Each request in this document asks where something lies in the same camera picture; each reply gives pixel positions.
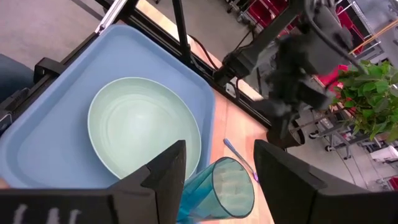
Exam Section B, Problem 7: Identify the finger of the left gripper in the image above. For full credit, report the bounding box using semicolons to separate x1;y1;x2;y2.
275;111;295;140

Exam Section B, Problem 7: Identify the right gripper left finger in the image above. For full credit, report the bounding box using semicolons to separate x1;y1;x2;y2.
107;139;187;224

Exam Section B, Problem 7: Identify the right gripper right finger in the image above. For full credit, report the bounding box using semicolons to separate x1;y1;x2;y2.
253;139;391;224

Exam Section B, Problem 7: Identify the blue-handled metal fork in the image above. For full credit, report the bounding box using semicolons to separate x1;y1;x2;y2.
223;138;259;183

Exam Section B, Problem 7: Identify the teal translucent plastic cup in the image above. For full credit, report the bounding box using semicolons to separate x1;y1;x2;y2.
177;156;256;224

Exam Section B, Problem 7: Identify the pale green round plate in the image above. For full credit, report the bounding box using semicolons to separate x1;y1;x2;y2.
86;76;202;180

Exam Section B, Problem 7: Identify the blue plastic tray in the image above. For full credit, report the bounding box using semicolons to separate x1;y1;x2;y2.
0;24;217;190

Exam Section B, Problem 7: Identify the black plant pot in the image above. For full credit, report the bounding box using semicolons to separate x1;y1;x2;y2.
266;123;306;149

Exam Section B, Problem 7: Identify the grey wheeled cart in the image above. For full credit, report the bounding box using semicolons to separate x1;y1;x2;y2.
307;108;381;160

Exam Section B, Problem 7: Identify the red bin storage rack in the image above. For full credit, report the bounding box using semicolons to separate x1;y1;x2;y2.
239;0;299;35

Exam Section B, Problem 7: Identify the green leafy plant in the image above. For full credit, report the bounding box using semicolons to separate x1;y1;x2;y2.
331;58;398;144

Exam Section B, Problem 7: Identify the wooden work table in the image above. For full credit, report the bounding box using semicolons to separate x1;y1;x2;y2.
348;18;398;57

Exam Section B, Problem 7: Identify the white storage box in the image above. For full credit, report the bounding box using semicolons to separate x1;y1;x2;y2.
369;145;398;164

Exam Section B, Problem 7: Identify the silver aluminium bar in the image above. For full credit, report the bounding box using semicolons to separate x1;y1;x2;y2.
95;0;129;35

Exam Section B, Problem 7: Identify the dark blue chair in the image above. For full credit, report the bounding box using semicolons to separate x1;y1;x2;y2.
0;53;35;103

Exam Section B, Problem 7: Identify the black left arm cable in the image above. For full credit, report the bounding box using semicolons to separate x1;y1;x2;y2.
188;34;219;71

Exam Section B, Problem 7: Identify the black aluminium table frame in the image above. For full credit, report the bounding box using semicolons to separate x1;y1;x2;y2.
0;0;274;134

